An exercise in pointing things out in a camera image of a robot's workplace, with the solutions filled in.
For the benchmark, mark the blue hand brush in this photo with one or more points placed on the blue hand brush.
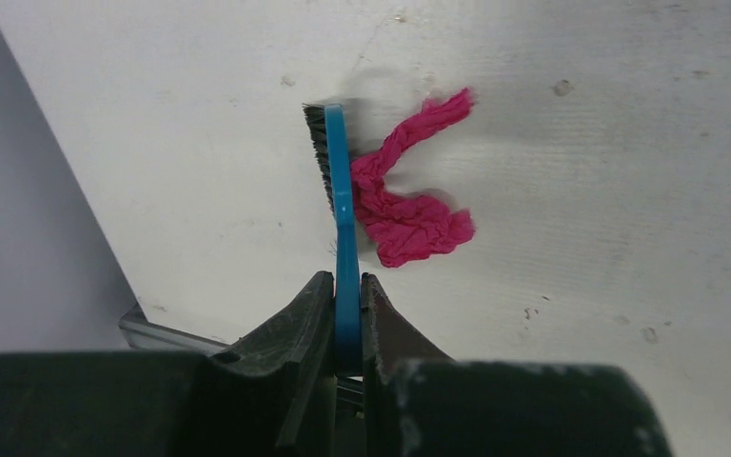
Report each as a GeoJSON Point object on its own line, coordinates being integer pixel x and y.
{"type": "Point", "coordinates": [327, 130]}

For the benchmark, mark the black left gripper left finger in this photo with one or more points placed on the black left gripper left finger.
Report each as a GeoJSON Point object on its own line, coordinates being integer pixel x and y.
{"type": "Point", "coordinates": [272, 393]}

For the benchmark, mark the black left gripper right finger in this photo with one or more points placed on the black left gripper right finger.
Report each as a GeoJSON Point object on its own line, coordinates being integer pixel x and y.
{"type": "Point", "coordinates": [421, 402]}

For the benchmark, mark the large pink paper scrap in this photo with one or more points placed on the large pink paper scrap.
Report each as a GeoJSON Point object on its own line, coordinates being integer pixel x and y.
{"type": "Point", "coordinates": [410, 228]}

